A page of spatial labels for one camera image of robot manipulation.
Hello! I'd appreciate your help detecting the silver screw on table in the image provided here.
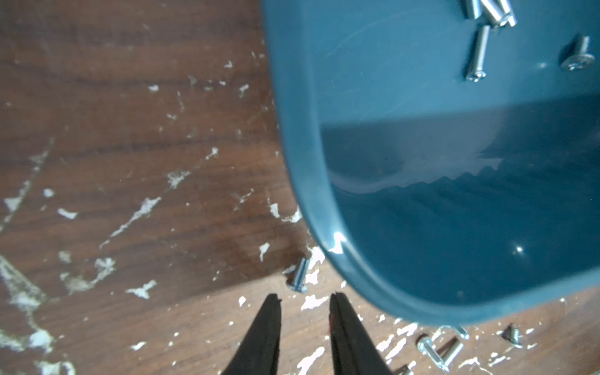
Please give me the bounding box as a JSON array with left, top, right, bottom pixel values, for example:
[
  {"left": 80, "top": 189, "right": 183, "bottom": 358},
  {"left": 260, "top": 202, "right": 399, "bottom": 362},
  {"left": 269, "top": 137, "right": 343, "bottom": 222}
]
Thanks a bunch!
[
  {"left": 502, "top": 323, "right": 523, "bottom": 348},
  {"left": 416, "top": 334, "right": 449, "bottom": 373},
  {"left": 442, "top": 340, "right": 464, "bottom": 368},
  {"left": 442, "top": 325, "right": 470, "bottom": 340}
]

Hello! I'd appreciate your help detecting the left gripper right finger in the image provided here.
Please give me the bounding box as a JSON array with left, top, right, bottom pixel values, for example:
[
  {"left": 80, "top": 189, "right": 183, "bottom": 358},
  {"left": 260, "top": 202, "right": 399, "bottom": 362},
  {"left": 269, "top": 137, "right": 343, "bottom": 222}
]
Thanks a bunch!
[{"left": 329, "top": 292, "right": 392, "bottom": 375}]

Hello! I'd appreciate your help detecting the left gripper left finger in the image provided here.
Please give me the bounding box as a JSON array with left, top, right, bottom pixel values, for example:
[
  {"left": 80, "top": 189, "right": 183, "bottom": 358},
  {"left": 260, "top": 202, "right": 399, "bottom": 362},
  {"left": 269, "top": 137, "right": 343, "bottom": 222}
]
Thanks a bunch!
[{"left": 222, "top": 294, "right": 281, "bottom": 375}]

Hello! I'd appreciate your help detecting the teal plastic storage box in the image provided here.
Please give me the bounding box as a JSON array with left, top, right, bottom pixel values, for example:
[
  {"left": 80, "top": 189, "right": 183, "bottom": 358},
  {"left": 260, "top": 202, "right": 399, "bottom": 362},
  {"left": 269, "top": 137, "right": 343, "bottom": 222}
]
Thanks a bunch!
[{"left": 262, "top": 1, "right": 599, "bottom": 326}]

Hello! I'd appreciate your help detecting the silver screw cluster in box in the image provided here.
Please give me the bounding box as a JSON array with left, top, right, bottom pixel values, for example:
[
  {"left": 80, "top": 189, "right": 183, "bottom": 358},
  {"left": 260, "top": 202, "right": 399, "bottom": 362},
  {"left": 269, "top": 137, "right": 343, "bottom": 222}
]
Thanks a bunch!
[{"left": 461, "top": 0, "right": 517, "bottom": 28}]

